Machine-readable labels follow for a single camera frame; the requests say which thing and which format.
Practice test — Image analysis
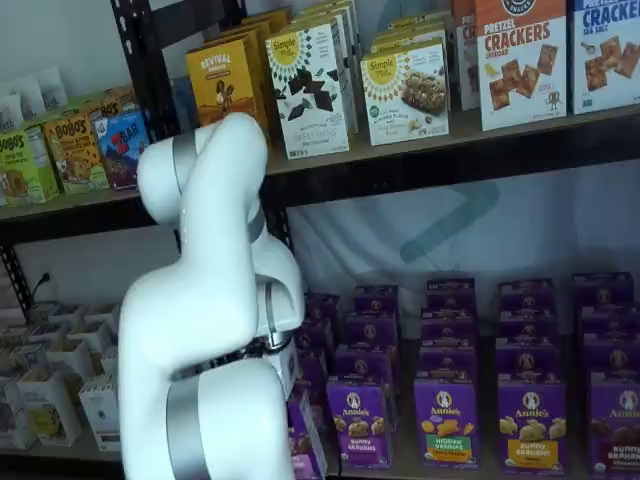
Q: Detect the purple Annie's Hidden Veggies box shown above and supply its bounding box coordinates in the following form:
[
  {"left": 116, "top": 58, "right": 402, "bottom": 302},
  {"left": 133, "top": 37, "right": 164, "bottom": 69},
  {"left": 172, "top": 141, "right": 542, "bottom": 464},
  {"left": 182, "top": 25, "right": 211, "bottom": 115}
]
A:
[
  {"left": 421, "top": 307, "right": 477, "bottom": 349},
  {"left": 418, "top": 344, "right": 479, "bottom": 384},
  {"left": 426, "top": 278, "right": 476, "bottom": 311},
  {"left": 413, "top": 378, "right": 481, "bottom": 470}
]

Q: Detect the purple Annie's box pink patch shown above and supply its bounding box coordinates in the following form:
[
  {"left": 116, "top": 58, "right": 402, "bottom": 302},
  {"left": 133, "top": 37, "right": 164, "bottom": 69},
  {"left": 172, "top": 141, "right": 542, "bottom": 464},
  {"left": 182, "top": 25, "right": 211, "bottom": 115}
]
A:
[
  {"left": 304, "top": 293, "right": 344, "bottom": 325},
  {"left": 297, "top": 349, "right": 331, "bottom": 401},
  {"left": 287, "top": 389, "right": 329, "bottom": 480},
  {"left": 297, "top": 319, "right": 335, "bottom": 356}
]

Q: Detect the white backdrop teal logo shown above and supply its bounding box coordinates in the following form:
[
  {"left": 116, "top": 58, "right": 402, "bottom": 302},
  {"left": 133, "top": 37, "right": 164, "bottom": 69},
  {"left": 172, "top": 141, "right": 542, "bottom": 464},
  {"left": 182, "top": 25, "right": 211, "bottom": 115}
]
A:
[{"left": 287, "top": 159, "right": 640, "bottom": 321}]

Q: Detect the orange Revival snack box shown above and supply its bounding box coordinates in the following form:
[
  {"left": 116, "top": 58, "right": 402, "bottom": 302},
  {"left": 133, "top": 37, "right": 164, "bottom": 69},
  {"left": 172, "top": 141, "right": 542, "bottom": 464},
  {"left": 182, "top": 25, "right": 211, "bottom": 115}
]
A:
[
  {"left": 184, "top": 37, "right": 269, "bottom": 146},
  {"left": 219, "top": 7, "right": 294, "bottom": 61}
]

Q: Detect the yellow Bobo's box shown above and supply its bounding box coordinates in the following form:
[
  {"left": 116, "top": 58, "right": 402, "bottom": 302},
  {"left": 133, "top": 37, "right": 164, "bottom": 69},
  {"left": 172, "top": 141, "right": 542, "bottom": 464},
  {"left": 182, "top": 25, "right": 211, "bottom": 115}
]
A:
[
  {"left": 42, "top": 112, "right": 111, "bottom": 196},
  {"left": 79, "top": 87, "right": 142, "bottom": 121}
]

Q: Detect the purple Annie's box maroon patch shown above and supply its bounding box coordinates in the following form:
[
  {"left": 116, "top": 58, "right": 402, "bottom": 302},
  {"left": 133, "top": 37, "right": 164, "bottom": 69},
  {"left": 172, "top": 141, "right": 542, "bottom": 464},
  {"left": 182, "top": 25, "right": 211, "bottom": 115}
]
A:
[
  {"left": 572, "top": 272, "right": 635, "bottom": 309},
  {"left": 577, "top": 304, "right": 640, "bottom": 351},
  {"left": 582, "top": 347, "right": 640, "bottom": 389},
  {"left": 587, "top": 383, "right": 640, "bottom": 476}
]

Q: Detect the cheddar pretzel crackers box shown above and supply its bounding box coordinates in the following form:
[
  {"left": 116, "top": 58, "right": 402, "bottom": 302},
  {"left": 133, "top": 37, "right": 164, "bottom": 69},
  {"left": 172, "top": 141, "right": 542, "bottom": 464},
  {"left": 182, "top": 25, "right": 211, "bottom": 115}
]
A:
[
  {"left": 451, "top": 0, "right": 482, "bottom": 112},
  {"left": 473, "top": 0, "right": 570, "bottom": 133}
]

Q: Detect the purple Annie's box violet patch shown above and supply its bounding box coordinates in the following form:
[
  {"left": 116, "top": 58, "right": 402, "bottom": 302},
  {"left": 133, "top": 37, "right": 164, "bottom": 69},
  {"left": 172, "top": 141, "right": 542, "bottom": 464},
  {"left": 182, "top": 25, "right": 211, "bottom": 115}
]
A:
[
  {"left": 324, "top": 382, "right": 392, "bottom": 470},
  {"left": 353, "top": 284, "right": 400, "bottom": 316},
  {"left": 333, "top": 344, "right": 394, "bottom": 386},
  {"left": 344, "top": 312, "right": 399, "bottom": 349}
]

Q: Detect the sea salt pretzel crackers box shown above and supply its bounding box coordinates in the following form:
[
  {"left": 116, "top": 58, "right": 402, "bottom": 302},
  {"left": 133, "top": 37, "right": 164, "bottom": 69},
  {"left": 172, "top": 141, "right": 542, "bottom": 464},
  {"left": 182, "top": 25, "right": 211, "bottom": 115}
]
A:
[{"left": 571, "top": 0, "right": 640, "bottom": 116}]

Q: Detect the white stand-up pouch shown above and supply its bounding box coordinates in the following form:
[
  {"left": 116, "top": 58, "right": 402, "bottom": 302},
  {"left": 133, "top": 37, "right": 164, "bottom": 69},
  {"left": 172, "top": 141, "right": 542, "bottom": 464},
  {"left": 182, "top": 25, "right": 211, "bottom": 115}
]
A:
[
  {"left": 14, "top": 74, "right": 46, "bottom": 121},
  {"left": 0, "top": 92, "right": 25, "bottom": 132},
  {"left": 37, "top": 66, "right": 69, "bottom": 109}
]

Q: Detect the black metal shelving rack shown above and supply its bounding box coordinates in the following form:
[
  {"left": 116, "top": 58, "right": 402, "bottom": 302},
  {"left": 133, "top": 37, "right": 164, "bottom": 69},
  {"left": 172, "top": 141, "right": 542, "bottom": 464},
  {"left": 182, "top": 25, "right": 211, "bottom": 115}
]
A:
[
  {"left": 109, "top": 0, "right": 640, "bottom": 480},
  {"left": 0, "top": 0, "right": 174, "bottom": 480}
]

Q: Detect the Simple Mills sweet thins box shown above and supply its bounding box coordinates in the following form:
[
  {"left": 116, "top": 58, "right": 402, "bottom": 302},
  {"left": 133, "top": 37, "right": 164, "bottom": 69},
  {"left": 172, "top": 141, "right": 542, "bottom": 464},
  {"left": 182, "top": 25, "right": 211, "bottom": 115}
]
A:
[
  {"left": 292, "top": 0, "right": 362, "bottom": 135},
  {"left": 264, "top": 22, "right": 351, "bottom": 161}
]

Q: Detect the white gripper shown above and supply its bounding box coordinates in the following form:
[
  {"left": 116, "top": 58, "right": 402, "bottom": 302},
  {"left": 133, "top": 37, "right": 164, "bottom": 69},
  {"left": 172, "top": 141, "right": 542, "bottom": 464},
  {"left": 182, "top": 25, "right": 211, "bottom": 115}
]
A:
[{"left": 263, "top": 343, "right": 302, "bottom": 403}]

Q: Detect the purple Annie's box yellow patch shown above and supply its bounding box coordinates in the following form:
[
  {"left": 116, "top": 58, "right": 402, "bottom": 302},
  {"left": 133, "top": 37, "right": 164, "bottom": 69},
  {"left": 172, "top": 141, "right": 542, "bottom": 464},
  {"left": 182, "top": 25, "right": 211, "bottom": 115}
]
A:
[
  {"left": 494, "top": 342, "right": 561, "bottom": 386},
  {"left": 497, "top": 380, "right": 570, "bottom": 474},
  {"left": 497, "top": 278, "right": 556, "bottom": 314},
  {"left": 496, "top": 308, "right": 559, "bottom": 346}
]

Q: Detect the green Bobo's box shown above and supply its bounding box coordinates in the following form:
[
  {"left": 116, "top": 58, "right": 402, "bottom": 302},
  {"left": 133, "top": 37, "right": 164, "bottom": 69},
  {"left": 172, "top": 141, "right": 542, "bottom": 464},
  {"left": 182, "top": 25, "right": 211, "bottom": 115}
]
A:
[{"left": 0, "top": 124, "right": 60, "bottom": 208}]

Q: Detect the blue Clif Zbar box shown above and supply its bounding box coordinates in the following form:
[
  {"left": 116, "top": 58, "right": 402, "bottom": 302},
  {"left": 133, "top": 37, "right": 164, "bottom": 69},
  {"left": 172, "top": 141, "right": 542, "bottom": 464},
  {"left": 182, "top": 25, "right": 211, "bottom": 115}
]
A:
[
  {"left": 93, "top": 116, "right": 152, "bottom": 192},
  {"left": 171, "top": 74, "right": 199, "bottom": 134}
]

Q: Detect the Simple Mills bars box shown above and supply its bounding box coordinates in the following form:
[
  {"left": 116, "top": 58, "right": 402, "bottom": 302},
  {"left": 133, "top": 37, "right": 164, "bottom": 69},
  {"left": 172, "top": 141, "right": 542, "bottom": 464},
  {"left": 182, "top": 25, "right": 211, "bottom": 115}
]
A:
[
  {"left": 359, "top": 37, "right": 451, "bottom": 147},
  {"left": 368, "top": 8, "right": 454, "bottom": 51}
]

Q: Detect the white Organic Pantry box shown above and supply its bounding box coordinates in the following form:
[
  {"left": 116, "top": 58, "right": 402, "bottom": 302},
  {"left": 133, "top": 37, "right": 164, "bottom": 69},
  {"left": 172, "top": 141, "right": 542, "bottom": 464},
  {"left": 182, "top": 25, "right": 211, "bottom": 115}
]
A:
[
  {"left": 44, "top": 338, "right": 97, "bottom": 381},
  {"left": 17, "top": 368, "right": 84, "bottom": 447},
  {"left": 24, "top": 323, "right": 69, "bottom": 351},
  {"left": 0, "top": 383, "right": 40, "bottom": 451},
  {"left": 66, "top": 319, "right": 119, "bottom": 357},
  {"left": 78, "top": 374, "right": 122, "bottom": 452},
  {"left": 82, "top": 302, "right": 121, "bottom": 326},
  {"left": 47, "top": 302, "right": 86, "bottom": 326},
  {"left": 7, "top": 344, "right": 51, "bottom": 386},
  {"left": 99, "top": 347, "right": 121, "bottom": 379}
]

